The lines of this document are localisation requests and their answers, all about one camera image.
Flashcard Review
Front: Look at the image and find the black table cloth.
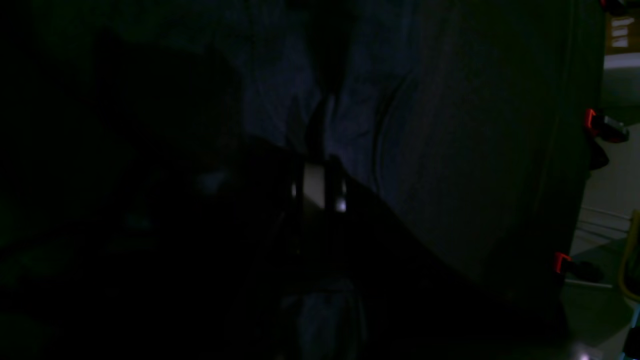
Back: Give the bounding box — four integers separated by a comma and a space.
518, 0, 613, 313

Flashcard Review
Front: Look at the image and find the dark navy t-shirt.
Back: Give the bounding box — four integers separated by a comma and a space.
94, 0, 562, 283

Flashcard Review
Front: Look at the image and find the red clamp right edge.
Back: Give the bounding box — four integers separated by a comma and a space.
584, 108, 630, 144

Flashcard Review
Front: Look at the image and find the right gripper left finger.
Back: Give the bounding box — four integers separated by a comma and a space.
220, 145, 327, 281

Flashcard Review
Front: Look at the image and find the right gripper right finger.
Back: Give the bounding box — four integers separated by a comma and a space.
326, 156, 481, 309

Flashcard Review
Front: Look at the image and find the red blue clamp bottom right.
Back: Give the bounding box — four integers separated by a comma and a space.
553, 251, 604, 283

